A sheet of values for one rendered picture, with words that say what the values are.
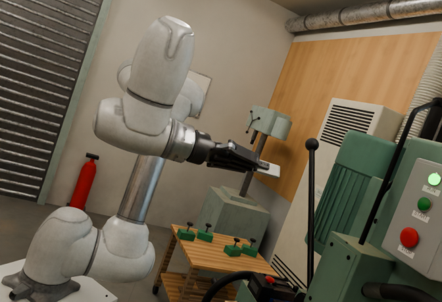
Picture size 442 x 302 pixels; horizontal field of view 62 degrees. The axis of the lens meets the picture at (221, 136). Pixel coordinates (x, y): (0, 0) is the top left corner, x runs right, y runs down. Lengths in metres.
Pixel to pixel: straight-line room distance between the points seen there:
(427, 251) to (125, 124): 0.56
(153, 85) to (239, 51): 3.33
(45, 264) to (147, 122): 0.69
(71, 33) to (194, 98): 2.50
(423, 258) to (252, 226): 2.79
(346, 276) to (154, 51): 0.53
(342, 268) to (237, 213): 2.58
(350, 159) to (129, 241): 0.76
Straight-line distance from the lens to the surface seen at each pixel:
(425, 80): 2.51
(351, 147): 0.92
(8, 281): 1.40
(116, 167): 3.88
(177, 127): 0.79
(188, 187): 4.09
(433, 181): 0.63
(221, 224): 3.23
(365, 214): 0.86
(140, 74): 0.74
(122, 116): 0.76
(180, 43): 0.73
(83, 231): 1.28
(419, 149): 0.76
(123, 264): 1.31
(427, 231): 0.63
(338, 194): 0.92
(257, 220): 3.35
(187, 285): 2.37
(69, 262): 1.30
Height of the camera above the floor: 1.45
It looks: 4 degrees down
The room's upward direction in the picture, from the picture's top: 20 degrees clockwise
